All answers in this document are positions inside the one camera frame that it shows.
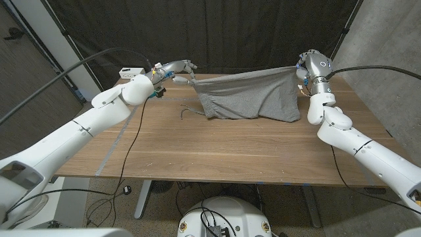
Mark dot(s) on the gray shorts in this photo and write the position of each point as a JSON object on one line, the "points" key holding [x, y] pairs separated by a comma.
{"points": [[246, 95]]}

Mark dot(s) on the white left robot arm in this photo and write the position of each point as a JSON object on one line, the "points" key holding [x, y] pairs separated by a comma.
{"points": [[65, 138]]}

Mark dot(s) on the white table leg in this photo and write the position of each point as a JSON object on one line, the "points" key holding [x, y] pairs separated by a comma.
{"points": [[143, 200]]}

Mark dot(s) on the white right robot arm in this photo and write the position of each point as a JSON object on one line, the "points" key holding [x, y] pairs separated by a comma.
{"points": [[361, 145]]}

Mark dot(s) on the brown wooden door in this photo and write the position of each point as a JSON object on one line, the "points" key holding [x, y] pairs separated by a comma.
{"points": [[33, 82]]}

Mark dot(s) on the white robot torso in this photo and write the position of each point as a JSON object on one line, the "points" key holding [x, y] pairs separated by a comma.
{"points": [[237, 214]]}

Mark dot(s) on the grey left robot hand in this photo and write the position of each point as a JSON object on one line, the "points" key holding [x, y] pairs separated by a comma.
{"points": [[174, 69]]}

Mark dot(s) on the black round floor plug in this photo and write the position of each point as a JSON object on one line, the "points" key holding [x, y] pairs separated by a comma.
{"points": [[127, 190]]}

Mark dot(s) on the black backdrop curtain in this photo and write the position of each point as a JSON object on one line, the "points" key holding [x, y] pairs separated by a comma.
{"points": [[230, 29]]}

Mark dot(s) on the white power strip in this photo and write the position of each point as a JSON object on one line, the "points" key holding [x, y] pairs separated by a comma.
{"points": [[131, 73]]}

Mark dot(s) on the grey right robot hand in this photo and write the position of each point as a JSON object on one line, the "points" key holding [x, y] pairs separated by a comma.
{"points": [[317, 66]]}

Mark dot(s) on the black round floor fan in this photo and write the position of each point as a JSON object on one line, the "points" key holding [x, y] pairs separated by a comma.
{"points": [[161, 186]]}

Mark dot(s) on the white robot chest edge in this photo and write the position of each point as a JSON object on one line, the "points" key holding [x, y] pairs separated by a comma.
{"points": [[65, 233]]}

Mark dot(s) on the black backdrop stand pole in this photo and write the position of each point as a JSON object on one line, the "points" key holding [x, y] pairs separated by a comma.
{"points": [[343, 31], [70, 41]]}

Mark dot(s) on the grey table leg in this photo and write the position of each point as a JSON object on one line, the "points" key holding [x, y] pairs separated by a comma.
{"points": [[310, 204]]}

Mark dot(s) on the grey electronics box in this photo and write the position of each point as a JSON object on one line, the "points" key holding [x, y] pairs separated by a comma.
{"points": [[215, 231]]}

